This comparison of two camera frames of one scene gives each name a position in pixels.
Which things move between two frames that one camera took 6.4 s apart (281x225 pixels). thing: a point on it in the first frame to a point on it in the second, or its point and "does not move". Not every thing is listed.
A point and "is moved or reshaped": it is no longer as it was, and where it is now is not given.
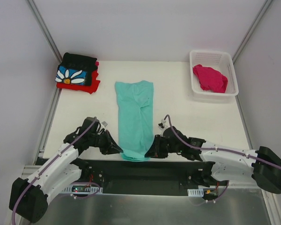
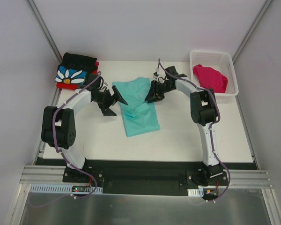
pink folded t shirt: (97, 63) does not move
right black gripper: (160, 146) to (156, 89)
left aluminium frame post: (44, 29) does not move
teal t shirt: (135, 105) is moved or reshaped
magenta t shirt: (210, 79) does not move
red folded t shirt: (89, 89) does not move
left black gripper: (107, 143) to (107, 100)
